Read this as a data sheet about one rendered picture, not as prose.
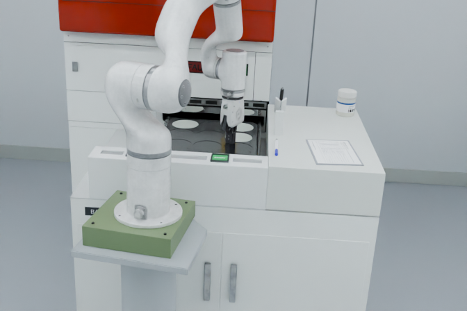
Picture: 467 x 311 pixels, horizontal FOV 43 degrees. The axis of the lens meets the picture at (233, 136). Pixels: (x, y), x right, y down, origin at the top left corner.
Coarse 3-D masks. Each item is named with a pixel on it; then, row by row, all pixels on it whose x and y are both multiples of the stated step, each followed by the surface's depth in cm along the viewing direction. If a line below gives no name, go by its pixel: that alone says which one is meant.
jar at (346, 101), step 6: (342, 90) 227; (348, 90) 227; (354, 90) 228; (342, 96) 225; (348, 96) 224; (354, 96) 225; (342, 102) 226; (348, 102) 225; (354, 102) 226; (336, 108) 229; (342, 108) 226; (348, 108) 226; (354, 108) 228; (336, 114) 229; (342, 114) 227; (348, 114) 227
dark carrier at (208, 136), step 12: (192, 120) 235; (204, 120) 236; (216, 120) 237; (180, 132) 223; (192, 132) 223; (204, 132) 224; (216, 132) 224; (240, 132) 226; (252, 132) 226; (180, 144) 211; (192, 144) 211; (204, 144) 212; (216, 144) 213; (228, 144) 213; (240, 144) 214; (252, 144) 214
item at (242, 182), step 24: (96, 168) 183; (120, 168) 182; (192, 168) 181; (216, 168) 181; (240, 168) 180; (264, 168) 180; (96, 192) 186; (192, 192) 184; (216, 192) 184; (240, 192) 183; (264, 192) 183
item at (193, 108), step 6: (186, 108) 239; (192, 108) 239; (198, 108) 239; (204, 108) 239; (210, 108) 239; (216, 108) 239; (246, 108) 239; (252, 108) 239; (156, 114) 241; (162, 114) 241; (246, 114) 239; (252, 114) 239; (258, 114) 239; (264, 114) 239; (162, 120) 242; (264, 120) 239; (264, 126) 240; (264, 132) 241
